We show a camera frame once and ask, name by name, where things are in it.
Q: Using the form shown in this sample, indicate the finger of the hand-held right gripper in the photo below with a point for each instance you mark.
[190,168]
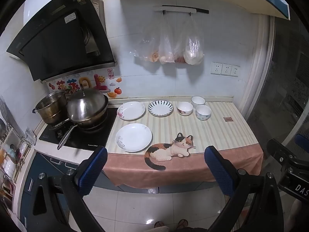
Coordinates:
[303,140]
[280,153]

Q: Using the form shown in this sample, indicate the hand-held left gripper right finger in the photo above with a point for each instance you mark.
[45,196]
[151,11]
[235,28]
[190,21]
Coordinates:
[218,169]

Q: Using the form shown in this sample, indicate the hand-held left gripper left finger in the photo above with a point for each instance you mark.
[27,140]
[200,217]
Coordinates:
[93,169]

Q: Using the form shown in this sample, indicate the white plate grey floral print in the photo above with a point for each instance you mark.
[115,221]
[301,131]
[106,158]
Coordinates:
[134,137]

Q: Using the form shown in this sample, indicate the white bowl dotted print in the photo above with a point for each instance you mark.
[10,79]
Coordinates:
[203,113]

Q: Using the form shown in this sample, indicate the white bowl floral print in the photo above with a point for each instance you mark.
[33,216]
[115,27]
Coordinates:
[184,108]

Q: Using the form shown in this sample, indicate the white plate pink floral print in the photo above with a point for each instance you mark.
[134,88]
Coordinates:
[131,110]

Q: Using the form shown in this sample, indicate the white bowl dark rim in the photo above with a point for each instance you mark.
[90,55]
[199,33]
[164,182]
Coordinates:
[198,100]

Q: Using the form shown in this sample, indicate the white plate blue leaf pattern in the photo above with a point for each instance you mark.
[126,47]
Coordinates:
[160,108]

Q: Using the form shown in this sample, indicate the black glass stove top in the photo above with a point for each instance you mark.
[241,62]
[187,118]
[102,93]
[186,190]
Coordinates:
[96,137]

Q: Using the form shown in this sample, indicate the striped counter mat with cat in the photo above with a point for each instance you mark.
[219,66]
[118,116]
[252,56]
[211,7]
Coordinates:
[217,135]

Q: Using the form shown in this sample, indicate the blue kitchen base cabinet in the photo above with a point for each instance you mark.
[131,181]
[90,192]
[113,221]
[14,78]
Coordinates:
[38,169]

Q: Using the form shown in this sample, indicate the glass door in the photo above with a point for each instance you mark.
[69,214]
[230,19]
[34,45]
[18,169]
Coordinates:
[282,82]

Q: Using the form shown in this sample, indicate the steel wok lid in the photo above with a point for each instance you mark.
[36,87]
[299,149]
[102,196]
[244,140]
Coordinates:
[85,106]

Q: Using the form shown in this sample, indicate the person's right foot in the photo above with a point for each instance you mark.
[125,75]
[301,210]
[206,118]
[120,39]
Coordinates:
[182,223]

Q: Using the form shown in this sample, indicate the person's foot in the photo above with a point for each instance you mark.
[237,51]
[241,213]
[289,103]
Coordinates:
[159,223]
[182,223]

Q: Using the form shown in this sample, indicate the steel stock pot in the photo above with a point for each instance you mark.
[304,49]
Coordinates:
[50,107]

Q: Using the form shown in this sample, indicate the person's left foot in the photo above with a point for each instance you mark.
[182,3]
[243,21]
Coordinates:
[159,223]

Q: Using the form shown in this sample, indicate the white storage rack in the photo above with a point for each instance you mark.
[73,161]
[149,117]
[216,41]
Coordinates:
[10,154]

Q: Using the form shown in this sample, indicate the clear plastic bag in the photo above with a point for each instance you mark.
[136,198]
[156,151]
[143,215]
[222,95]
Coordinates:
[179,58]
[166,48]
[193,50]
[147,43]

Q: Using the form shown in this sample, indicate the black range hood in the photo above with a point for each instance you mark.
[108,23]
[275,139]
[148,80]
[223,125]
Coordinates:
[55,36]

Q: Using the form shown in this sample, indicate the white door frame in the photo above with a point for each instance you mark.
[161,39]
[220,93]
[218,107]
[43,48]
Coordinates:
[262,65]

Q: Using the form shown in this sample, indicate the colourful wall stickers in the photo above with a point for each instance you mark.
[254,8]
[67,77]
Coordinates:
[99,82]

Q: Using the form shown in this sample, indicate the wall hook rail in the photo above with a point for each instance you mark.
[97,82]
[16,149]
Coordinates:
[181,9]

